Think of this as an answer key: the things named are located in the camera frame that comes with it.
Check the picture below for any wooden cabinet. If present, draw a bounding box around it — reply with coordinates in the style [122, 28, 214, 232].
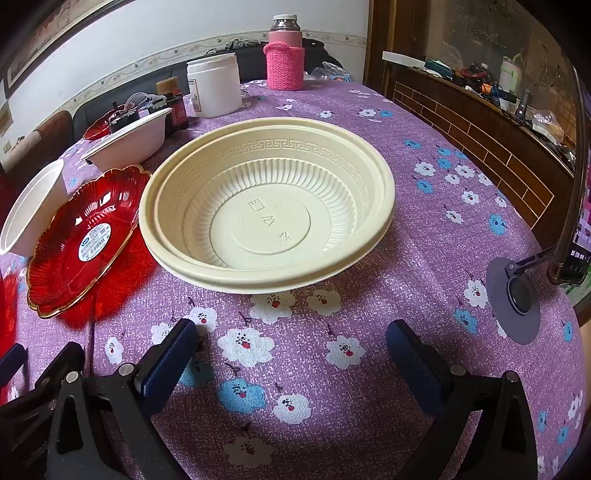
[369, 0, 591, 259]

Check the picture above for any white paper bowl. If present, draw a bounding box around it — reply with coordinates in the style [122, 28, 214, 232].
[81, 107, 174, 169]
[0, 159, 68, 257]

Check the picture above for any purple floral tablecloth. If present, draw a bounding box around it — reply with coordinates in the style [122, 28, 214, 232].
[0, 78, 587, 480]

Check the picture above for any brown chair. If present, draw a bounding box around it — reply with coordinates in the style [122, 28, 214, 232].
[0, 111, 75, 176]

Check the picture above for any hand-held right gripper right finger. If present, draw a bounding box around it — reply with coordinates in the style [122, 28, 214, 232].
[386, 319, 540, 480]

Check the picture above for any dark sofa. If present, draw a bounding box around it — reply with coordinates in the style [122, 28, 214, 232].
[71, 39, 345, 139]

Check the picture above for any red glass plate gold rim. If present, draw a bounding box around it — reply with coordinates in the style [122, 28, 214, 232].
[26, 164, 152, 319]

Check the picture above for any grey phone stand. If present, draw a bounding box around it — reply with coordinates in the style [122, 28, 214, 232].
[486, 244, 561, 346]

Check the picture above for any pink thermos with knitted sleeve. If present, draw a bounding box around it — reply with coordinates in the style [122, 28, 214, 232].
[263, 15, 305, 90]

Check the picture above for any framed horse painting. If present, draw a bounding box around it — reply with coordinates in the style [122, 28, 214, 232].
[0, 0, 116, 93]

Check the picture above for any dark brown bottle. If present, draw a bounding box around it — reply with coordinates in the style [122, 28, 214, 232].
[156, 79, 189, 132]

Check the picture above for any clear plastic bag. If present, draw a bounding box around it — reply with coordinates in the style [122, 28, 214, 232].
[309, 62, 354, 86]

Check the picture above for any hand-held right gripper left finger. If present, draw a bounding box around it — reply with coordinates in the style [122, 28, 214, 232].
[46, 318, 199, 480]

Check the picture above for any cream plastic bowl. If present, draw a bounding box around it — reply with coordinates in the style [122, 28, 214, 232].
[139, 116, 395, 295]

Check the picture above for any white plastic jar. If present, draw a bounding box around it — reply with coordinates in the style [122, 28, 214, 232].
[186, 52, 243, 118]

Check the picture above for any white flat box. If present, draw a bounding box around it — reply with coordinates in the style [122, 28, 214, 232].
[382, 51, 428, 68]

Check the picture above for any small black box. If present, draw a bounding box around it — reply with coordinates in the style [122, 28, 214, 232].
[107, 110, 139, 132]

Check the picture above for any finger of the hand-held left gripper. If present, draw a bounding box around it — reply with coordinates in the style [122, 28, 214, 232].
[0, 344, 27, 391]
[32, 342, 86, 393]

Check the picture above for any smartphone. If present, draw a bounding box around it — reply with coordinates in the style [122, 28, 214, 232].
[547, 60, 591, 287]

